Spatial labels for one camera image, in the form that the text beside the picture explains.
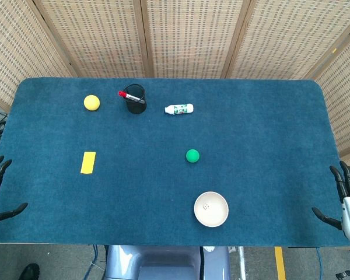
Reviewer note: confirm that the yellow block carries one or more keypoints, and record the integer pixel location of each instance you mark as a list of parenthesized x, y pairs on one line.
[(88, 162)]

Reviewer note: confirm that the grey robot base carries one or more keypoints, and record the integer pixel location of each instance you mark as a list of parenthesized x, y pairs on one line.
[(154, 262)]

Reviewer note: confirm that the black shoe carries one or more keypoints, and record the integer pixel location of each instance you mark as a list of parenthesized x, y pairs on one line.
[(29, 271)]

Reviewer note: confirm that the yellow ball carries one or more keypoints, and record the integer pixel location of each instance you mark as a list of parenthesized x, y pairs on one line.
[(91, 102)]

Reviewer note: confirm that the white bowl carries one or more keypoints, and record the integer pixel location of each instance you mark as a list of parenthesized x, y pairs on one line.
[(211, 209)]

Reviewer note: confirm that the white die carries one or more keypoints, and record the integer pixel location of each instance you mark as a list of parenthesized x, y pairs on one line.
[(206, 206)]

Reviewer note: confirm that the green ball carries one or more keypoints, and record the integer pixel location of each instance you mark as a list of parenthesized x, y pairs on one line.
[(192, 155)]

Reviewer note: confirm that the red capped marker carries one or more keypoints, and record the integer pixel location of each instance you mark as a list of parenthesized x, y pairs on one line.
[(129, 96)]

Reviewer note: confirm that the black mesh pen cup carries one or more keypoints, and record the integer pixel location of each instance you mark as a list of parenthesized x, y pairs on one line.
[(136, 100)]

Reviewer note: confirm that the blue table mat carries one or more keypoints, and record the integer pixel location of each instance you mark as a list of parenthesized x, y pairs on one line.
[(175, 163)]

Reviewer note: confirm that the white plastic bottle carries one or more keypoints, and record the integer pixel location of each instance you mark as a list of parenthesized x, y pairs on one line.
[(179, 109)]

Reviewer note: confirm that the woven folding screen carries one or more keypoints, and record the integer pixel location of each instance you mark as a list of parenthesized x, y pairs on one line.
[(175, 38)]

